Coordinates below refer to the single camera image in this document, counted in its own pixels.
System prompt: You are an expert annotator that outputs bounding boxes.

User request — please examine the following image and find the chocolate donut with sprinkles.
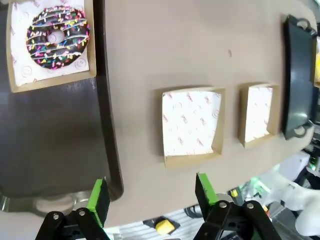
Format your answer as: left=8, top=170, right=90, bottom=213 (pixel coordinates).
left=25, top=6, right=91, bottom=71

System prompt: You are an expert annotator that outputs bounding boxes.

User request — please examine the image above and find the control unit with green light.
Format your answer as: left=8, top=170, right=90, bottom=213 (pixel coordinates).
left=301, top=146, right=320, bottom=174

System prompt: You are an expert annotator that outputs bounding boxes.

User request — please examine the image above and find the white liner paper red print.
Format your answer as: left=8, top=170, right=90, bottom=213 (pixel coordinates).
left=161, top=90, right=223, bottom=157
left=10, top=0, right=90, bottom=86
left=244, top=86, right=274, bottom=143

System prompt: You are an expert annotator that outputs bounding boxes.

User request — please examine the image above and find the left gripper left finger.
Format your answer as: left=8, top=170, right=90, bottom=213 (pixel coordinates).
left=34, top=176, right=111, bottom=240

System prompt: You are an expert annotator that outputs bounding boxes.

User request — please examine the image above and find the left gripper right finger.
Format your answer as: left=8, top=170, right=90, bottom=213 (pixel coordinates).
left=193, top=172, right=282, bottom=240

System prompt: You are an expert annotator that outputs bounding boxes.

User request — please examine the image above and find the black tray with handles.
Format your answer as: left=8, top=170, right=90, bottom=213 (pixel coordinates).
left=281, top=14, right=318, bottom=141

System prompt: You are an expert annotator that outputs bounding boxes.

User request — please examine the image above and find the black cable bundle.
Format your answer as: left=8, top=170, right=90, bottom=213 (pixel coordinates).
left=184, top=204, right=204, bottom=219

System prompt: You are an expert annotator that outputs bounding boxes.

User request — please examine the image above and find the yellow donut with sprinkles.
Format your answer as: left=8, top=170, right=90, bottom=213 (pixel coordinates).
left=315, top=51, right=320, bottom=85

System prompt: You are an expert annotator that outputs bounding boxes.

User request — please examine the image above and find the brown tray with handles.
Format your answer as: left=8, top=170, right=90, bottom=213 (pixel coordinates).
left=0, top=0, right=125, bottom=221

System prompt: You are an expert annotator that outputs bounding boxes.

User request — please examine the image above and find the yellow button on black base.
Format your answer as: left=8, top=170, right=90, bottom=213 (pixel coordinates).
left=143, top=216, right=181, bottom=236

